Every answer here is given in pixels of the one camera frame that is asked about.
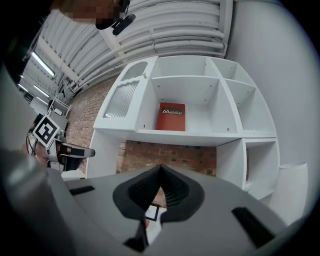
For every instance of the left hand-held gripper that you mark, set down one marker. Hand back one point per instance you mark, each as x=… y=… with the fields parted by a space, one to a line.
x=46 y=130

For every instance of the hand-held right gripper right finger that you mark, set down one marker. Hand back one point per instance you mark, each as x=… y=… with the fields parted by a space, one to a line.
x=212 y=225

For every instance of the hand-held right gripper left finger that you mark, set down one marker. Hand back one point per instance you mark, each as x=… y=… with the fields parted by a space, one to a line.
x=100 y=220

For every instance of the person's left forearm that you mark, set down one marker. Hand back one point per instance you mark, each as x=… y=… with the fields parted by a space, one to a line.
x=37 y=153

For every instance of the small red ornament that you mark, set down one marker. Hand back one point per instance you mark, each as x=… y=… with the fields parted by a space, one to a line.
x=146 y=224

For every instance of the black framed picture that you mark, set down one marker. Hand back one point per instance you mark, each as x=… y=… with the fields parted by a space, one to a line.
x=152 y=213

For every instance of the white desk with drawers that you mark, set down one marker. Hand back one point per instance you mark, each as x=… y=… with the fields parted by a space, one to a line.
x=154 y=232

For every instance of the red panel sign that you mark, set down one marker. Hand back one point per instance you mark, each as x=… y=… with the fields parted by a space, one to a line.
x=171 y=117

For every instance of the white shelf cabinet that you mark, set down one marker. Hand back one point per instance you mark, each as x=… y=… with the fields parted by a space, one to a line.
x=187 y=87

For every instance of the person's black clothing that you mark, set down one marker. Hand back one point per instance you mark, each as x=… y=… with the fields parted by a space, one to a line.
x=22 y=37

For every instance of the person's head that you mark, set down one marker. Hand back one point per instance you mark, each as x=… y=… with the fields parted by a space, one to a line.
x=85 y=12

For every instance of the white ceiling pipes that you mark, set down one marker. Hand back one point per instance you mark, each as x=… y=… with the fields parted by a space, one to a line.
x=175 y=30

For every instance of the black head-worn camera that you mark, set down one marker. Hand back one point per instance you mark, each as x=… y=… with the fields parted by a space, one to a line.
x=123 y=22

